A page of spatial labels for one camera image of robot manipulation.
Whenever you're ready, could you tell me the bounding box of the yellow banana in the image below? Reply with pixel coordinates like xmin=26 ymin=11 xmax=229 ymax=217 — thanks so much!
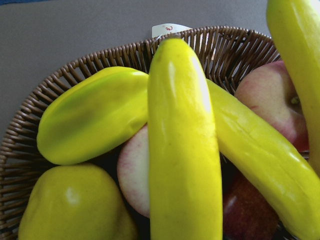
xmin=147 ymin=38 xmax=223 ymax=240
xmin=207 ymin=81 xmax=320 ymax=240
xmin=266 ymin=0 xmax=320 ymax=173

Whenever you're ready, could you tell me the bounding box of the white basket tag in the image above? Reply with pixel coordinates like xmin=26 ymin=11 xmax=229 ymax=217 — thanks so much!
xmin=151 ymin=23 xmax=192 ymax=38

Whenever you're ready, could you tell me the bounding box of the brown wicker basket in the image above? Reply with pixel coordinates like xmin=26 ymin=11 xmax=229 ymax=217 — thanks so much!
xmin=0 ymin=26 xmax=279 ymax=240

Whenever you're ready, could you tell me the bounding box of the pale apple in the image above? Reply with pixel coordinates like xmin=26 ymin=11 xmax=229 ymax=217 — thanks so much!
xmin=117 ymin=125 xmax=150 ymax=218

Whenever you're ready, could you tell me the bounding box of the yellow star fruit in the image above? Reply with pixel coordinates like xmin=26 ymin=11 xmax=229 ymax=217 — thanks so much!
xmin=36 ymin=67 xmax=149 ymax=165

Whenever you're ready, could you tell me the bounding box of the pink peach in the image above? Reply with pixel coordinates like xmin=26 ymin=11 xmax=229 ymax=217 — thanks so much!
xmin=234 ymin=60 xmax=309 ymax=152

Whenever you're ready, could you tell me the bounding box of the yellow mango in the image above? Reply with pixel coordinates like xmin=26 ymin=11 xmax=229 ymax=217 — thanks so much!
xmin=18 ymin=163 xmax=138 ymax=240

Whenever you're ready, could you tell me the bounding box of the dark red apple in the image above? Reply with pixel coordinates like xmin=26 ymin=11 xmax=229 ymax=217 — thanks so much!
xmin=223 ymin=172 xmax=279 ymax=240

